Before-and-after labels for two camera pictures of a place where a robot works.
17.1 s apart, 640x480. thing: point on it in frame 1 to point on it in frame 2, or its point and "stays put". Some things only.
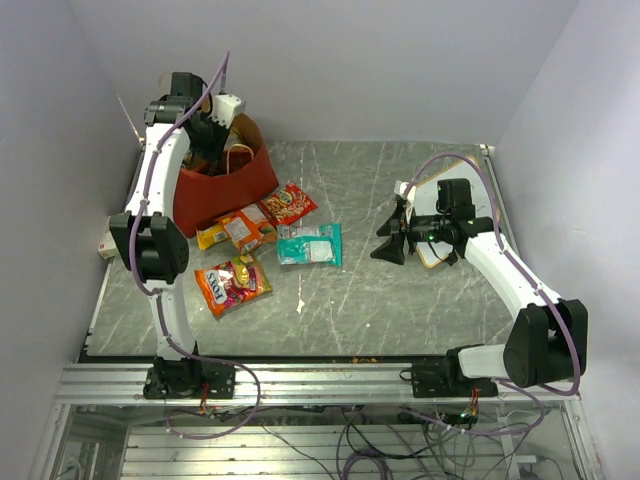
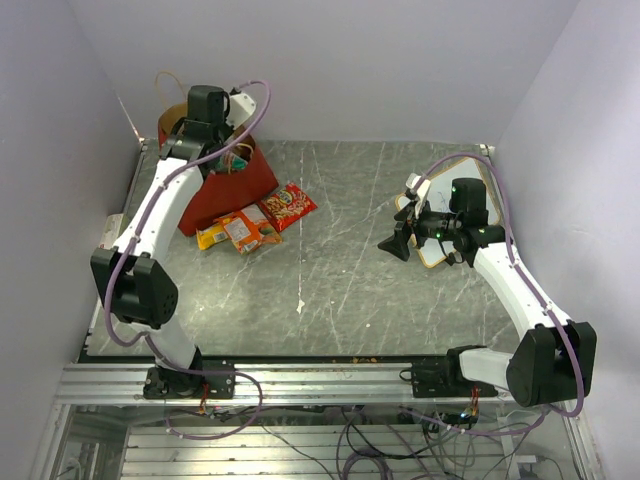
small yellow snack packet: x=209 y=236 stays put
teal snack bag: x=320 y=243 to x=235 y=163
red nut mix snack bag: x=288 y=204 stays put
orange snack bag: x=248 y=227 stays put
